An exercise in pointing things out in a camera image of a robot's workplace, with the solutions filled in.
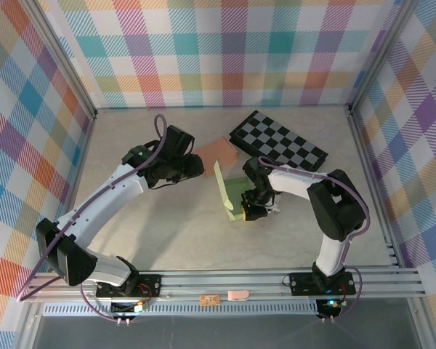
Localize aluminium front rail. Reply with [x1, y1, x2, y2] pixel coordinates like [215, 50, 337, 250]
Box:
[25, 267, 428, 302]

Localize green paper box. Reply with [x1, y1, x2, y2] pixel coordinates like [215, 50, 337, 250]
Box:
[213, 159, 257, 222]

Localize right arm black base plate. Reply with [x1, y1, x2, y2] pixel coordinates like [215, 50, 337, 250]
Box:
[288, 270, 357, 296]

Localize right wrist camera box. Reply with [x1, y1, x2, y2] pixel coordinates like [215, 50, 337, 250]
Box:
[264, 196, 281, 214]

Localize aluminium side rail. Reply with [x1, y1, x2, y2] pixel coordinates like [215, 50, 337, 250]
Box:
[347, 105, 403, 270]
[49, 112, 97, 273]

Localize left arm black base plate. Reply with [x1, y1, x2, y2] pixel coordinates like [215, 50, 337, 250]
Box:
[95, 273, 163, 300]

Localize black connector board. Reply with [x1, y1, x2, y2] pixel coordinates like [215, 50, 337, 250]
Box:
[110, 300, 149, 321]
[315, 298, 344, 321]

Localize aluminium frame post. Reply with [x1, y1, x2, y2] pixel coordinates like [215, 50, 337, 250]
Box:
[23, 0, 99, 121]
[347, 0, 421, 113]

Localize black grey chessboard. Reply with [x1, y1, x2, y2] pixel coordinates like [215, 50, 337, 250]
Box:
[227, 110, 330, 172]

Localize orange cardboard box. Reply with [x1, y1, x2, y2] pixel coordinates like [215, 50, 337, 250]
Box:
[193, 136, 239, 178]

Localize slotted white cable duct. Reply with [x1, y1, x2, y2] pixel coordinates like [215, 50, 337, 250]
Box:
[42, 300, 319, 316]

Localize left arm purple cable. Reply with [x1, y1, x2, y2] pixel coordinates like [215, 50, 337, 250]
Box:
[17, 114, 168, 324]

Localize aluminium frame leg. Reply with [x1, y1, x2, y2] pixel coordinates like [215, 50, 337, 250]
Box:
[408, 300, 435, 349]
[14, 301, 44, 349]

